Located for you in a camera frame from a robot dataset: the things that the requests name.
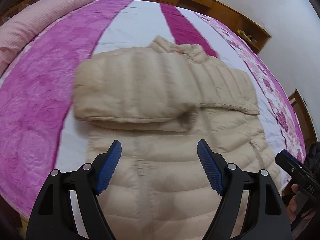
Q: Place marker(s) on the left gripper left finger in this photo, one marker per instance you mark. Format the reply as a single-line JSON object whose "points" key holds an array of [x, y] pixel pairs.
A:
{"points": [[67, 206]]}

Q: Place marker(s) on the beige puffer jacket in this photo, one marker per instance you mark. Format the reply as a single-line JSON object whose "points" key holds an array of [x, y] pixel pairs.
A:
{"points": [[159, 101]]}

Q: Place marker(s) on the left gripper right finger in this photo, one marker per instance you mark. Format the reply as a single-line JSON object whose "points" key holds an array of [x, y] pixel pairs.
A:
{"points": [[250, 207]]}

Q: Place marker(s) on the pink and white bedspread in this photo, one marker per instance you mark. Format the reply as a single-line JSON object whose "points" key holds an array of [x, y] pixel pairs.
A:
{"points": [[36, 90]]}

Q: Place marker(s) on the person right hand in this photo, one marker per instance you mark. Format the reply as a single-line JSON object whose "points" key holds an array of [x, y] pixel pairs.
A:
{"points": [[292, 206]]}

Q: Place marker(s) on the pink rolled quilt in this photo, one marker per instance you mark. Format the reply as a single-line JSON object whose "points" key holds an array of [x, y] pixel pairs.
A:
{"points": [[18, 31]]}

